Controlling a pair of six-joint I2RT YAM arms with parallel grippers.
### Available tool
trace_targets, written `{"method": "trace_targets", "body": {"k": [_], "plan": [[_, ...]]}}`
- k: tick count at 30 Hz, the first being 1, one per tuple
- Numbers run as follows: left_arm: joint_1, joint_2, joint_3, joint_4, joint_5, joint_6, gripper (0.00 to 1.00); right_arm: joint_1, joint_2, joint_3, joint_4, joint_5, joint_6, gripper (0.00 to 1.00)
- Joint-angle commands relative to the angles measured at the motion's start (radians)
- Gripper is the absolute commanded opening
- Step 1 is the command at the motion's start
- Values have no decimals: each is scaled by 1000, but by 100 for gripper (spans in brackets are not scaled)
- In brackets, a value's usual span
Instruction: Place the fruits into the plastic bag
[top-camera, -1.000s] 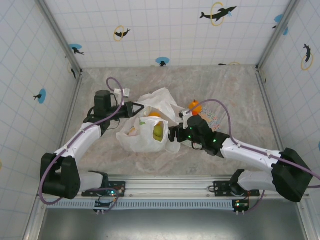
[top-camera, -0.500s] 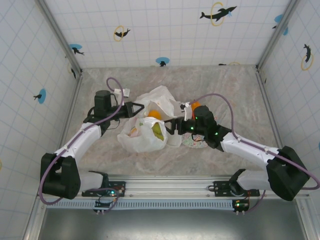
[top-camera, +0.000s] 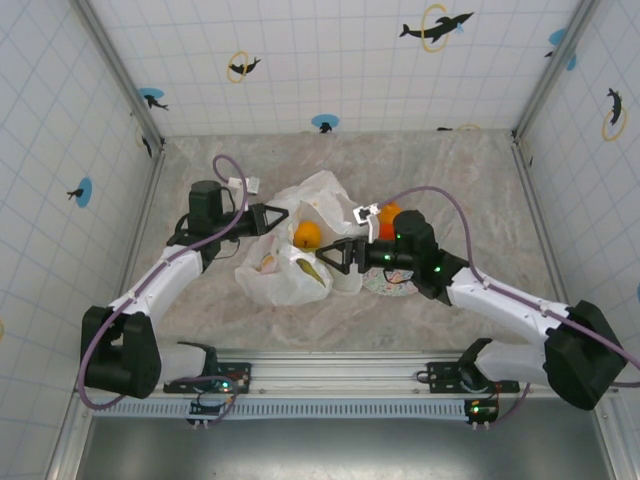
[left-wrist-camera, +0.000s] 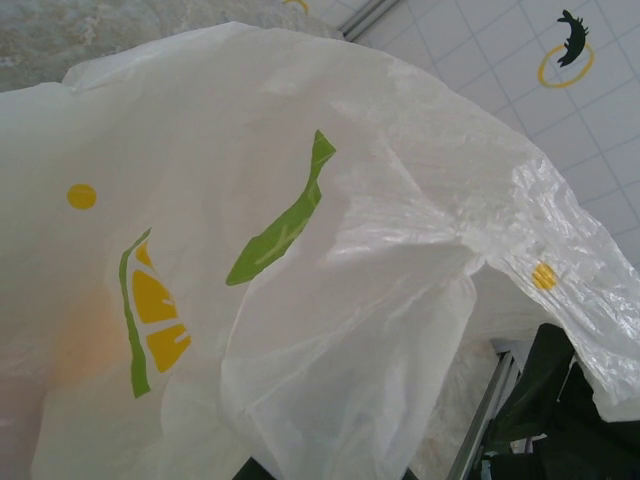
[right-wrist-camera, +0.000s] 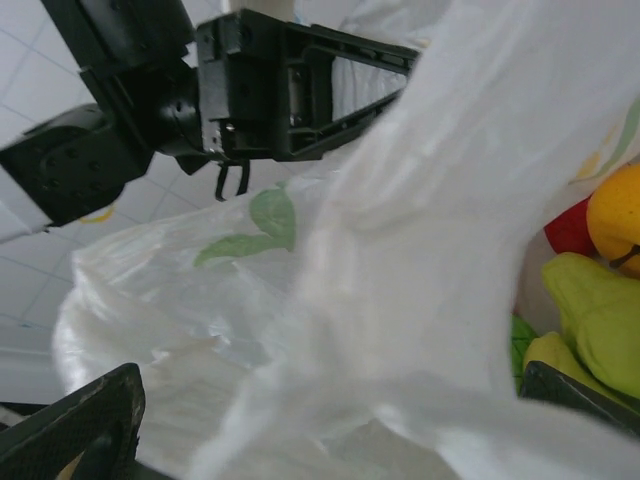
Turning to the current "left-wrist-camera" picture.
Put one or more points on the aluminium frame post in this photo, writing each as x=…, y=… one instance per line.
x=370, y=19

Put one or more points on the aluminium front mounting rail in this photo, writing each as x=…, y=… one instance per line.
x=487, y=400

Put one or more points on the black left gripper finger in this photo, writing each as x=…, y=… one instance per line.
x=257, y=472

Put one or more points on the orange fruit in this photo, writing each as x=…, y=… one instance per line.
x=85, y=340

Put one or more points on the white plastic bag fruit print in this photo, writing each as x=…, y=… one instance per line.
x=300, y=100

